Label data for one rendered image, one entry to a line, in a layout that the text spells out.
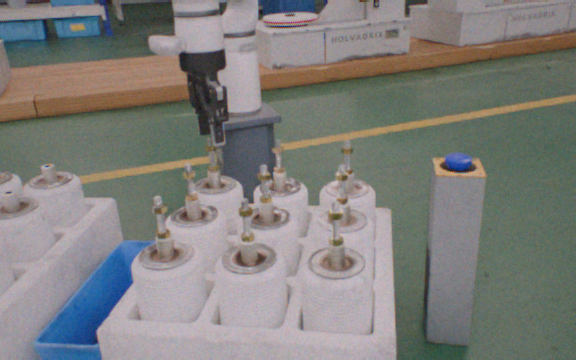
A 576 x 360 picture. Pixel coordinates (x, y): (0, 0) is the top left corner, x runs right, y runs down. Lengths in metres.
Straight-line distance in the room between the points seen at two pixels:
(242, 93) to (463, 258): 0.58
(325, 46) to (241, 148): 1.75
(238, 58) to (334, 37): 1.76
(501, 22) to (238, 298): 2.93
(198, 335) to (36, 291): 0.31
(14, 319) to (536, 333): 0.84
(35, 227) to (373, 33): 2.31
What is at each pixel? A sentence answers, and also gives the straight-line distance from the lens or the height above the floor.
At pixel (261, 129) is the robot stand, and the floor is 0.27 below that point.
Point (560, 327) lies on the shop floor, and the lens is 1.08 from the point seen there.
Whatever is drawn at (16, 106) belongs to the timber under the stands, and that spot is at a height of 0.06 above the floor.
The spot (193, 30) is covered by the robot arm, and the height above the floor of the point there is 0.53.
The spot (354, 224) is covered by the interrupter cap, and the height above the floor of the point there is 0.25.
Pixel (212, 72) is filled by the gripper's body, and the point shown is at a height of 0.46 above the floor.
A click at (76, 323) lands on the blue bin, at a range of 0.98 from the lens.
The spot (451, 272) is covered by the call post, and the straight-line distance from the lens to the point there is 0.90.
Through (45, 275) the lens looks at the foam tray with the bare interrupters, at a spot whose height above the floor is 0.17.
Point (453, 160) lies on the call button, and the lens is 0.83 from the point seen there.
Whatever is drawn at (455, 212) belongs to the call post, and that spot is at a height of 0.25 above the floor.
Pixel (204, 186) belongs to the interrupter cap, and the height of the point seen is 0.25.
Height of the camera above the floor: 0.63
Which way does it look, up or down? 23 degrees down
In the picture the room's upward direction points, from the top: 3 degrees counter-clockwise
